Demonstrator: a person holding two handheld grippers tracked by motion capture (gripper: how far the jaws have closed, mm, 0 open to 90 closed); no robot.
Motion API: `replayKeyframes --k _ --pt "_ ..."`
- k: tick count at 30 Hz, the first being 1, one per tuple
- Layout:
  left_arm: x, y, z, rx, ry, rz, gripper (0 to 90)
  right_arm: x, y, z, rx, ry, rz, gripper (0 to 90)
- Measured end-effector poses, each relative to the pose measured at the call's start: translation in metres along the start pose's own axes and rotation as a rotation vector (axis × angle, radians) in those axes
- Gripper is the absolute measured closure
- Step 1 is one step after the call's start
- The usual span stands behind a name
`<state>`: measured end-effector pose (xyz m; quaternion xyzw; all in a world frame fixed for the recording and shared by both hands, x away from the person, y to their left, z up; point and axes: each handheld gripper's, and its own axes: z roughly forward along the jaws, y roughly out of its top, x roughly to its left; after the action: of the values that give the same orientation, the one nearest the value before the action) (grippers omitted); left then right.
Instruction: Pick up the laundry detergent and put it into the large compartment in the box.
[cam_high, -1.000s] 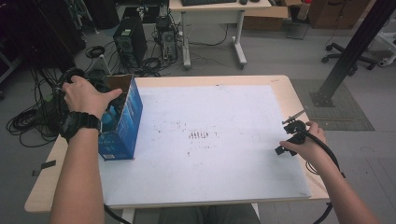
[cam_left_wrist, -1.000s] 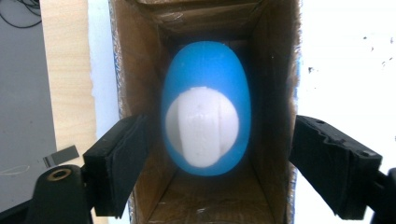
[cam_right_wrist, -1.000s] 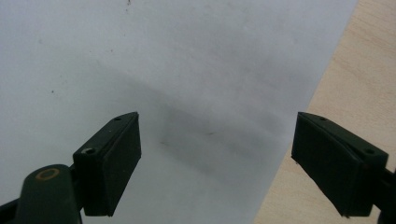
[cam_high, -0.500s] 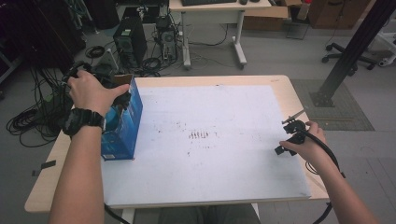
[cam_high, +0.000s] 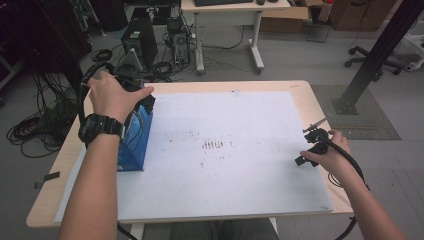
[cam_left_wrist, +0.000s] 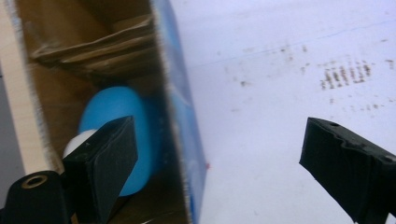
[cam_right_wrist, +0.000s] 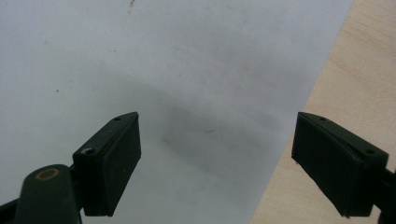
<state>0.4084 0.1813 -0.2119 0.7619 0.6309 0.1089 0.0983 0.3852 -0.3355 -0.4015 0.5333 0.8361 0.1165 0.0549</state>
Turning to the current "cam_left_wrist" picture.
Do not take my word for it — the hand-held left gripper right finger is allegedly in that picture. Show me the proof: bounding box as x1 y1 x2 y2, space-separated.
299 117 396 224

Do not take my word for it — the blue bottle with white cap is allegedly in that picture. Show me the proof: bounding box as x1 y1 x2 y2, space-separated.
64 86 163 198

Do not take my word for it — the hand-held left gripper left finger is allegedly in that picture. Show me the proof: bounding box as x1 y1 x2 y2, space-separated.
62 115 139 224

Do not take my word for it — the white table mat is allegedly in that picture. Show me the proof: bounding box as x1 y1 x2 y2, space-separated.
169 0 396 224

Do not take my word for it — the blue cardboard box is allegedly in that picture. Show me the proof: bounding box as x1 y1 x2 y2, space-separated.
6 0 209 224

